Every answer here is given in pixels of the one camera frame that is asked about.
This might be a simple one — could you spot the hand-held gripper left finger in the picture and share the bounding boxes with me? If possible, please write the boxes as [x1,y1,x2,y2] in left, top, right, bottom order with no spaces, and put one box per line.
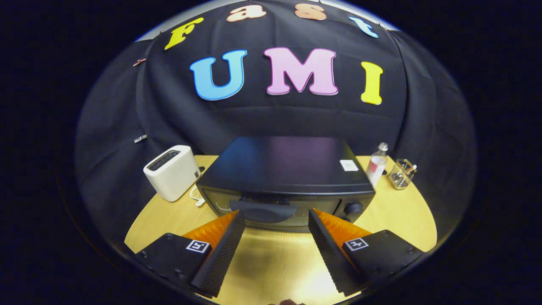
[135,210,247,298]

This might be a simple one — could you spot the wire mesh basket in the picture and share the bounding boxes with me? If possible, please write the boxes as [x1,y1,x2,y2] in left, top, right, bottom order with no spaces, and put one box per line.
[388,158,418,190]

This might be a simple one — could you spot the white bread toaster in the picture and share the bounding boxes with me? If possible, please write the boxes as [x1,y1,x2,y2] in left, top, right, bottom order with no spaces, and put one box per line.
[143,145,201,202]

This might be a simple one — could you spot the black toaster oven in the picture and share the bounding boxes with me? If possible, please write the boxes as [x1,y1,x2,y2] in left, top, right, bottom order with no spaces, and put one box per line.
[196,136,376,233]

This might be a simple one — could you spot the clear plastic bottle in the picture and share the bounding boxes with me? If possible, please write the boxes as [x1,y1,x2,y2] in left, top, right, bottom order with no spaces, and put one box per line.
[365,142,389,188]

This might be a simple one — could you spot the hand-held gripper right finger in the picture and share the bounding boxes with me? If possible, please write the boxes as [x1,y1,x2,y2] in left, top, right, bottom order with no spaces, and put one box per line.
[307,208,425,297]

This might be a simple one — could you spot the black backdrop cloth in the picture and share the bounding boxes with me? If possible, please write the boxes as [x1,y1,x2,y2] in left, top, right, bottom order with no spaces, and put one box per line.
[74,0,479,250]

